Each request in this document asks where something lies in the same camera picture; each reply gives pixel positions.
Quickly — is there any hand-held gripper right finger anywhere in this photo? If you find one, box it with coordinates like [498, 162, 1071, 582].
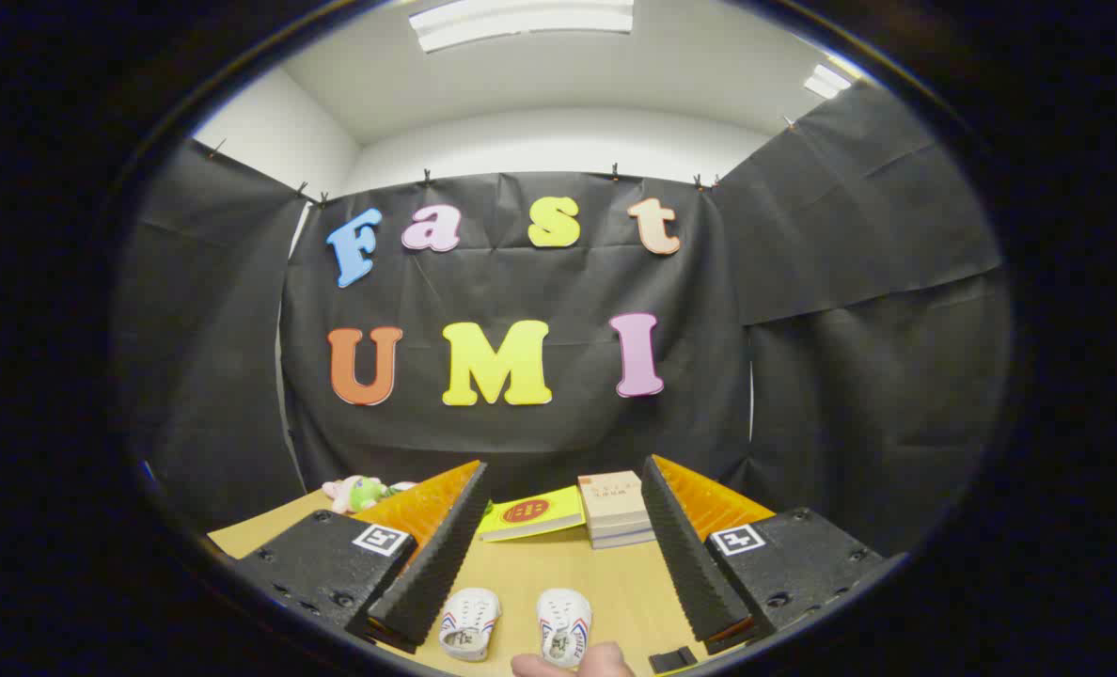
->
[639, 454, 887, 657]

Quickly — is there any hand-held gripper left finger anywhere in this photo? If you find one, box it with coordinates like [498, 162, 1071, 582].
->
[234, 459, 492, 655]

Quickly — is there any white canvas shoe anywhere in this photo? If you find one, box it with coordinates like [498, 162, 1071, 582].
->
[438, 588, 503, 662]
[535, 588, 594, 669]

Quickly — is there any beige paperback book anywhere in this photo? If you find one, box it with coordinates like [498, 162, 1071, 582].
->
[577, 471, 651, 529]

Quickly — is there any pink and green plush toy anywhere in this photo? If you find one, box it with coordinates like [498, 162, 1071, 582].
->
[322, 475, 418, 515]

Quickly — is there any yellow book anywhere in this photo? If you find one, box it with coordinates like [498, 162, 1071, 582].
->
[479, 485, 587, 543]

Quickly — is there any small ceiling light panel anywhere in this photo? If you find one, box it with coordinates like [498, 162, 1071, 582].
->
[803, 64, 853, 100]

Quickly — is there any long ceiling light panel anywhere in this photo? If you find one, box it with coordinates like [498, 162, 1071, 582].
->
[408, 0, 635, 54]

